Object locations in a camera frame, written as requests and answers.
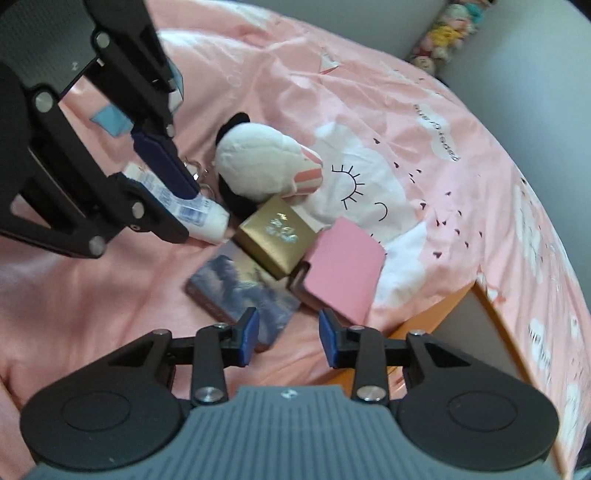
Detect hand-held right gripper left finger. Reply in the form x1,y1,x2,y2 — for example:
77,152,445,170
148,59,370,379
108,307,260,408

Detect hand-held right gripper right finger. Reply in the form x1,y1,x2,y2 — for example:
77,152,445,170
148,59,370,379
318,307,477,405

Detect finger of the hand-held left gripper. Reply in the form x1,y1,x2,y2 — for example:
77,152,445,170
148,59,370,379
85,0,200,200
0,87,190,260

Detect metal key ring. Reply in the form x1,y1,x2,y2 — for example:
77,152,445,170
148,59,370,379
182,156,215,197

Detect dark picture book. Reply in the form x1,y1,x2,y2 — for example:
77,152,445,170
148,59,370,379
185,244,302,354

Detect pink box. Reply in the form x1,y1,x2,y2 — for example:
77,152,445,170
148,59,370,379
288,217,387,326

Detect white peach print lotion tube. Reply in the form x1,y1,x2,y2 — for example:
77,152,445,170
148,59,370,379
108,164,232,244

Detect panda plush toy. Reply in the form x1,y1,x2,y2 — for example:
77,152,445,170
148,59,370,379
213,113,324,220

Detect gold gift box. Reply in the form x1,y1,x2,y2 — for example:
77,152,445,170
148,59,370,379
231,194,319,280

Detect orange cardboard box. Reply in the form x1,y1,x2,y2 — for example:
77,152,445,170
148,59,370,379
318,281,573,469

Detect pink printed blanket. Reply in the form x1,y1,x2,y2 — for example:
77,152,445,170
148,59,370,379
0,0,591,468

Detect hanging column of plush toys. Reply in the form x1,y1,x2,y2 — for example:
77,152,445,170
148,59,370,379
406,0,492,75

